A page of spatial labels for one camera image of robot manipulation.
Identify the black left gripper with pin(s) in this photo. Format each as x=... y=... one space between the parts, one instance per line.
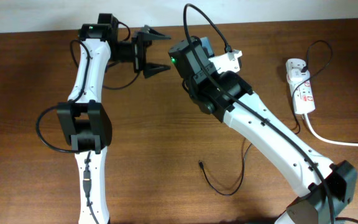
x=147 y=34

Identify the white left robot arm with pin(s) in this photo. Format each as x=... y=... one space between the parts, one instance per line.
x=85 y=124

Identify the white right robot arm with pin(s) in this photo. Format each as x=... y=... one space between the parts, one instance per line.
x=324 y=189

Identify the white charger adapter plug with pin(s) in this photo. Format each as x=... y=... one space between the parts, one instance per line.
x=295 y=76

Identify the white power strip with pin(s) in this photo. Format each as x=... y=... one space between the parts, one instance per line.
x=303 y=101

